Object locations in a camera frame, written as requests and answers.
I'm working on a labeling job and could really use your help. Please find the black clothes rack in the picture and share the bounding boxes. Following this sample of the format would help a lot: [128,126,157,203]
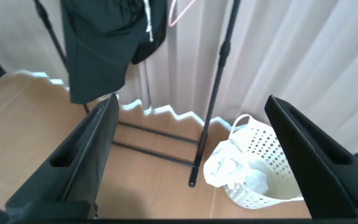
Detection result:
[33,0,242,189]

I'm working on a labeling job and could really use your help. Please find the black shorts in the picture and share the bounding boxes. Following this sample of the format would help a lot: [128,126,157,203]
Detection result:
[60,0,168,105]

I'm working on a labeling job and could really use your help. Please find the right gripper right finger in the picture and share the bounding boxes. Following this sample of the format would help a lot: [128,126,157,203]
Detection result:
[264,95,358,219]

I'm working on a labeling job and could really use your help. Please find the white laundry basket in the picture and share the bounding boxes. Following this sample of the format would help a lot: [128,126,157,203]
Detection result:
[203,113,305,210]

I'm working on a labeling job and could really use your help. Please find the beige curtain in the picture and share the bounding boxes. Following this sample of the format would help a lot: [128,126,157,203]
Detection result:
[0,0,358,156]

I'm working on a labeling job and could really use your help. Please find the pink clothes hanger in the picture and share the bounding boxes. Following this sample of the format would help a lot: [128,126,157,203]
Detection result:
[167,0,198,28]

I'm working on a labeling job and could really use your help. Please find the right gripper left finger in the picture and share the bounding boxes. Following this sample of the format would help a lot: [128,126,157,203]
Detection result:
[4,92,121,219]

